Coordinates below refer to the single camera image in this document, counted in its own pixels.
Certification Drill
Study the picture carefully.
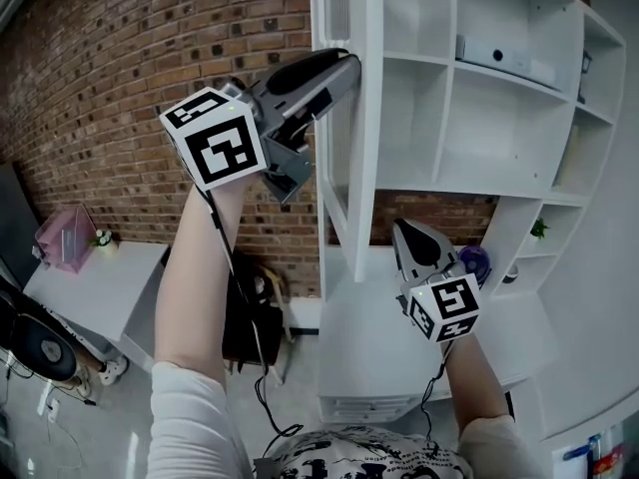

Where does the white printed shirt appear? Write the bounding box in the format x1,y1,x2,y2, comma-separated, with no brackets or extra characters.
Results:
149,360,545,479

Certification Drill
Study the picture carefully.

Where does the flat white device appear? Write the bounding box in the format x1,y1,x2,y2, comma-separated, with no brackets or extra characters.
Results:
454,34,557,90

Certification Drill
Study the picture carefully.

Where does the white table top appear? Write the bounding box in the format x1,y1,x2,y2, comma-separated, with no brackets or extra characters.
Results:
317,244,563,426

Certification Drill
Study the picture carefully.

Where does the purple round container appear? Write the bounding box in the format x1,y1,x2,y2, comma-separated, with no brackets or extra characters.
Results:
457,244,495,289

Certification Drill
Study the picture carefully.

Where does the small black lantern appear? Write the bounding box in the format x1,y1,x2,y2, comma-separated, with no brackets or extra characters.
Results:
577,49,595,106

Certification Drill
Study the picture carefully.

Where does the blue plastic item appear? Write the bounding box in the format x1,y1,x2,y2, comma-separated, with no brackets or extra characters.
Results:
562,434,603,462

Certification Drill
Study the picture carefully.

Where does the red orange packet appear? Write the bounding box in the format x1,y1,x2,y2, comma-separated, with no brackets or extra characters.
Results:
592,452,626,476

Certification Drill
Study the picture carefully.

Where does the person's left forearm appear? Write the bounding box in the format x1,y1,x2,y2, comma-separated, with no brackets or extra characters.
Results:
153,177,250,383

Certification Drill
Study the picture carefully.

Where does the dark brown bag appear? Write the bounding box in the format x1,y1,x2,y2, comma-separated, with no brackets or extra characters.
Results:
222,249,285,376

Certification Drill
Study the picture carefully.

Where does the pink file tray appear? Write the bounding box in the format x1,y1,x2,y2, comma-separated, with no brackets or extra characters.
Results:
33,203,96,273

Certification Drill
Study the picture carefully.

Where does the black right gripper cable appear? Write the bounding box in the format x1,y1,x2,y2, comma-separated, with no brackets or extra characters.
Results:
417,341,454,461

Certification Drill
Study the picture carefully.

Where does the white wall cabinet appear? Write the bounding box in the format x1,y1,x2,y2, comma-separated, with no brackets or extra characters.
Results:
310,0,388,284

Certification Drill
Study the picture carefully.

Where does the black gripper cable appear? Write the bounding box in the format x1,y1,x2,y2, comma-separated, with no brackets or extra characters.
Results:
417,341,454,461
198,190,305,451

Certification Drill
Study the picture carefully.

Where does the small white flower pot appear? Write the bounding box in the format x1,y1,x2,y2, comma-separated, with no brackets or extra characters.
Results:
88,228,119,255

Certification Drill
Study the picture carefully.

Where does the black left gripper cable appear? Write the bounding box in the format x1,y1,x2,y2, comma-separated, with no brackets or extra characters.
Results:
198,190,305,451

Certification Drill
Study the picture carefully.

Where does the dark grey partition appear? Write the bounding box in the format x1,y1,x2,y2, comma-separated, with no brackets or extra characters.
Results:
0,160,42,288

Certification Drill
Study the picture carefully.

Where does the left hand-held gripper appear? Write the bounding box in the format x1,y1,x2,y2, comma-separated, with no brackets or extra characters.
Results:
159,46,362,205

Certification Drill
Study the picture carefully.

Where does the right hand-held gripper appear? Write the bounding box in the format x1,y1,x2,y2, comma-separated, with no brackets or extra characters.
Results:
391,217,484,345

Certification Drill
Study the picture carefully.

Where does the person's right forearm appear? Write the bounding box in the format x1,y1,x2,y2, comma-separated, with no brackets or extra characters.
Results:
441,334,511,431

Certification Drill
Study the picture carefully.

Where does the white side table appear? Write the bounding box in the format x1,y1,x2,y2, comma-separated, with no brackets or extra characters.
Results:
22,239,172,368

